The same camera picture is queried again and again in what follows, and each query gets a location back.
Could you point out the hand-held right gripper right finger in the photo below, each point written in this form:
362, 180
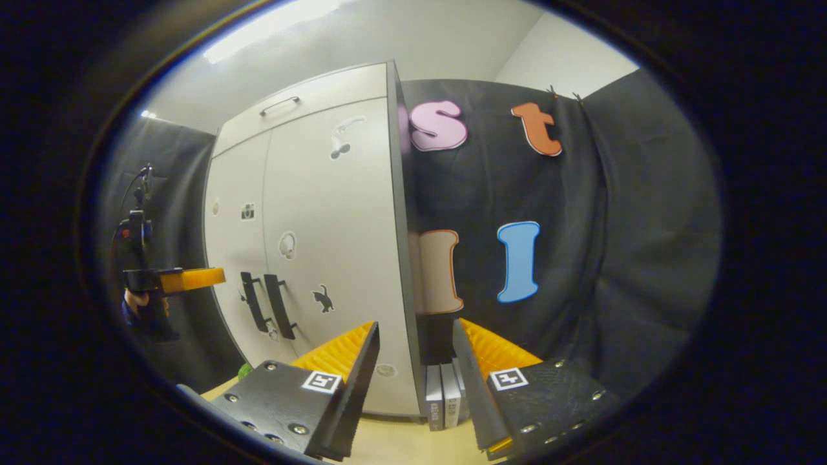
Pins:
468, 394

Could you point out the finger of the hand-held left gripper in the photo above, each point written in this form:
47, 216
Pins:
194, 279

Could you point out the white cabinet drawer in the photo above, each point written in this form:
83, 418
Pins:
336, 97

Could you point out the white door with camera sticker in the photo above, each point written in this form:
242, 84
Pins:
232, 258

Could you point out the small green object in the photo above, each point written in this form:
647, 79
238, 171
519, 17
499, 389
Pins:
245, 372

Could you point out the white shoe cabinet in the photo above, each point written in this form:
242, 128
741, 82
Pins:
404, 226

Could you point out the grey book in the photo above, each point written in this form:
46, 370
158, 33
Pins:
451, 397
462, 387
434, 400

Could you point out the black backdrop cloth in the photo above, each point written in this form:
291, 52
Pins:
646, 226
181, 194

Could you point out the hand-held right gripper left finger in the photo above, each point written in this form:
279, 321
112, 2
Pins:
355, 400

